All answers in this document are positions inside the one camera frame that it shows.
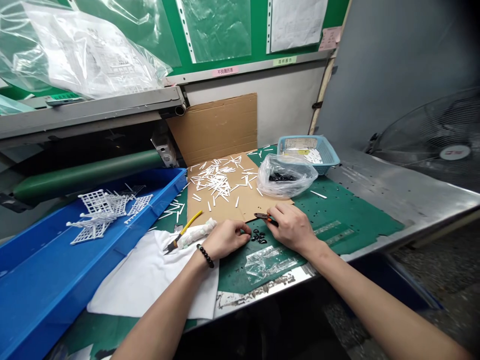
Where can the person's right hand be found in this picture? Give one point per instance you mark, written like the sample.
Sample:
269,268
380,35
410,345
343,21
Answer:
296,228

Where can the person's left hand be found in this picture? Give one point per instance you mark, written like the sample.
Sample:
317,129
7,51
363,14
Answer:
221,238

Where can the flat cardboard sheet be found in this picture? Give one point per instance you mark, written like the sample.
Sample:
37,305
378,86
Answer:
225,210

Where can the group of small black parts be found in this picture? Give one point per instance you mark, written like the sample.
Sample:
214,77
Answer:
258,236

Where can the clear tape strips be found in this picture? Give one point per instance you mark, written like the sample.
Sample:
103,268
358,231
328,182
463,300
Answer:
335,234

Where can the single white plastic stick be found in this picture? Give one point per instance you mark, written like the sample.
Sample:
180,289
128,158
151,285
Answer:
318,194

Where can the crumpled clear tape patch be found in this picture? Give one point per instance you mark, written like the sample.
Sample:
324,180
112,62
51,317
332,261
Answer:
268,260

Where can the clear bag of black parts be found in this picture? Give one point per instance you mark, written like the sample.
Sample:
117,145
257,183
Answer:
285,178

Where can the pile of white plastic sticks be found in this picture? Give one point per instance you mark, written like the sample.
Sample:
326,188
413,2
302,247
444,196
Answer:
217,178

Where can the green work mat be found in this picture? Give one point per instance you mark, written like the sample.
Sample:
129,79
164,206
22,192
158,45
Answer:
356,213

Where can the white pieces in basket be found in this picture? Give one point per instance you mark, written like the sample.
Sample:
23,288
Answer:
309,153

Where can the white cloth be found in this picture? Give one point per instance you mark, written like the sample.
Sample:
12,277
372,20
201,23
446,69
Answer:
150,273

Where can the blue plastic basket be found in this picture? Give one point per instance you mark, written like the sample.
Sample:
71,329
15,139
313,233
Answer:
330,153

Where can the upright cardboard sheet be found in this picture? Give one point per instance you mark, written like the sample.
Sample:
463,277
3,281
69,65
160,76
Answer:
217,127

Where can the pile of white grid frames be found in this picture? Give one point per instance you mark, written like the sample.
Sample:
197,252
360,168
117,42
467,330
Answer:
101,213

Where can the green conveyor roller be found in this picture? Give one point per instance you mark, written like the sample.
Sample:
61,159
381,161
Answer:
86,172

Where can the metal cage fan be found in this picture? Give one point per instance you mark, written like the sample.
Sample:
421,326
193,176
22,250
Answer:
442,138

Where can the grey metal shelf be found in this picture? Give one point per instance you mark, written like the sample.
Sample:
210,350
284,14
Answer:
97,108

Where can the long blue plastic tray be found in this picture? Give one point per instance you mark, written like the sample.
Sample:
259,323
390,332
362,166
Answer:
41,270

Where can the pink note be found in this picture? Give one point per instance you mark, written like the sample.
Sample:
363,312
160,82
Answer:
330,38

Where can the printed paper in sleeve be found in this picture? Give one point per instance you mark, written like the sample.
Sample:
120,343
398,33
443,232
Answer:
298,22

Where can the green notice board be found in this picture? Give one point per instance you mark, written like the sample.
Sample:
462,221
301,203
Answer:
258,22

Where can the empty clear sheet protector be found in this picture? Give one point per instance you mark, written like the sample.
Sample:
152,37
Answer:
217,28

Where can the large clear bag with papers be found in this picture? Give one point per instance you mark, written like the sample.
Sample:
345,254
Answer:
86,48

